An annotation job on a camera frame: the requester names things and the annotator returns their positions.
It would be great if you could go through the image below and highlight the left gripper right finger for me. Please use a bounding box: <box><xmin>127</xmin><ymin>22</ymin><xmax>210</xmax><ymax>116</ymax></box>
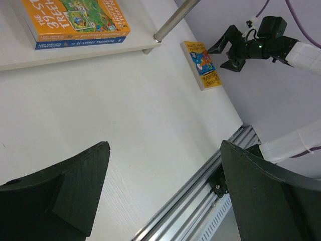
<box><xmin>220</xmin><ymin>141</ymin><xmax>320</xmax><ymax>240</ymax></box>

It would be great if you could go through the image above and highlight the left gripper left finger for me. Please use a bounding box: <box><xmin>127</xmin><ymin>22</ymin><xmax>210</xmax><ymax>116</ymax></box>
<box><xmin>1</xmin><ymin>141</ymin><xmax>110</xmax><ymax>240</ymax></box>

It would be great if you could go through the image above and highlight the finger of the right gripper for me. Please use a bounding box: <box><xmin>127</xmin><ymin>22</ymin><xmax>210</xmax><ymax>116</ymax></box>
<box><xmin>220</xmin><ymin>59</ymin><xmax>246</xmax><ymax>72</ymax></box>
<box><xmin>208</xmin><ymin>25</ymin><xmax>236</xmax><ymax>54</ymax></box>

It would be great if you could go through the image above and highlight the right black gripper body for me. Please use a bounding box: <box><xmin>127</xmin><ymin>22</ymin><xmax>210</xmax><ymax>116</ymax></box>
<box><xmin>226</xmin><ymin>27</ymin><xmax>261</xmax><ymax>62</ymax></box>

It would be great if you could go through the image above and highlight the orange Treehouse book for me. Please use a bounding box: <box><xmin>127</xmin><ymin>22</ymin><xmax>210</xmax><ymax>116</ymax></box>
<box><xmin>16</xmin><ymin>0</ymin><xmax>130</xmax><ymax>42</ymax></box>
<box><xmin>181</xmin><ymin>41</ymin><xmax>222</xmax><ymax>91</ymax></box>

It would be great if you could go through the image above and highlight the blue 91-Storey Treehouse book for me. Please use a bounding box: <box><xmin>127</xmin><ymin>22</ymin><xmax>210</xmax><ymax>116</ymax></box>
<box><xmin>24</xmin><ymin>15</ymin><xmax>126</xmax><ymax>51</ymax></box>

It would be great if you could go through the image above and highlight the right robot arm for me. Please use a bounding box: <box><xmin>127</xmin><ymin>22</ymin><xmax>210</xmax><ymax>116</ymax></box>
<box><xmin>208</xmin><ymin>16</ymin><xmax>320</xmax><ymax>164</ymax></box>

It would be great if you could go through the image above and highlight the white two-tier shelf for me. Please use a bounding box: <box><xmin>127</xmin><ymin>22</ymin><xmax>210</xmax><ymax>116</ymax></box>
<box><xmin>0</xmin><ymin>0</ymin><xmax>201</xmax><ymax>72</ymax></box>

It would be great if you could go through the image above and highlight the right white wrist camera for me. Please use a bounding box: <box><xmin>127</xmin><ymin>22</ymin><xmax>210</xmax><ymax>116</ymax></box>
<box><xmin>243</xmin><ymin>16</ymin><xmax>258</xmax><ymax>41</ymax></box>

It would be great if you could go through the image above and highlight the perforated cable tray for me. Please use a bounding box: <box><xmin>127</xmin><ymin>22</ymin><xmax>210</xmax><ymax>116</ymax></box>
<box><xmin>195</xmin><ymin>194</ymin><xmax>232</xmax><ymax>240</ymax></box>

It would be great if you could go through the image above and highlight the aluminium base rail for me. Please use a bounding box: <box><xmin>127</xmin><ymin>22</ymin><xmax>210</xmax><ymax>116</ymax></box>
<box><xmin>130</xmin><ymin>125</ymin><xmax>263</xmax><ymax>241</ymax></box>

